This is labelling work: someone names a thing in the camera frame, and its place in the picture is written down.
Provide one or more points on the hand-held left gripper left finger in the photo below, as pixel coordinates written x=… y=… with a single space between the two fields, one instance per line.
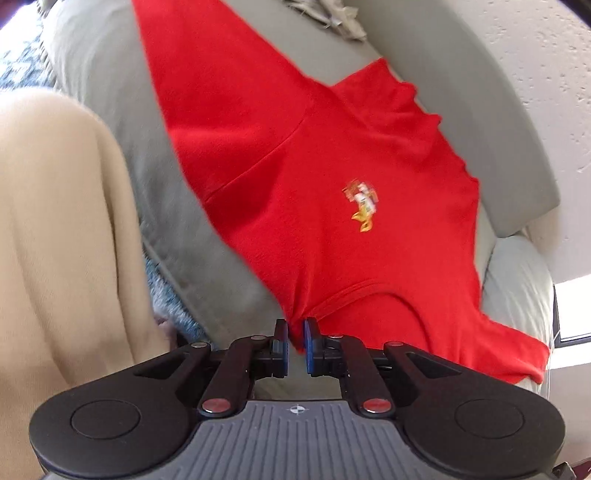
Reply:
x=286 y=351

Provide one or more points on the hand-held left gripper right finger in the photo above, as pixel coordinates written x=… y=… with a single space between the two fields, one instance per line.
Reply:
x=308 y=351

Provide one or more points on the red t-shirt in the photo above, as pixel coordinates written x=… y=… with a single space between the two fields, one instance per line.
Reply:
x=295 y=194

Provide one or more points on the cream blanket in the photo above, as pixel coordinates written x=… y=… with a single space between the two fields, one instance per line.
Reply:
x=60 y=258

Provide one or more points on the grey sofa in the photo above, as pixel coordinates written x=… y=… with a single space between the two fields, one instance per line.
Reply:
x=120 y=138

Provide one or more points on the crumpled grey cloth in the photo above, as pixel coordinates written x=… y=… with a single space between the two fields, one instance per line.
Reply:
x=330 y=16

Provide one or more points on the blue patterned cloth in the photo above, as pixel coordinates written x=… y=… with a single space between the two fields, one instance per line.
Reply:
x=18 y=64

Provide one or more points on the window frame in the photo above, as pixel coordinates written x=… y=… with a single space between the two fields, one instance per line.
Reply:
x=571 y=314

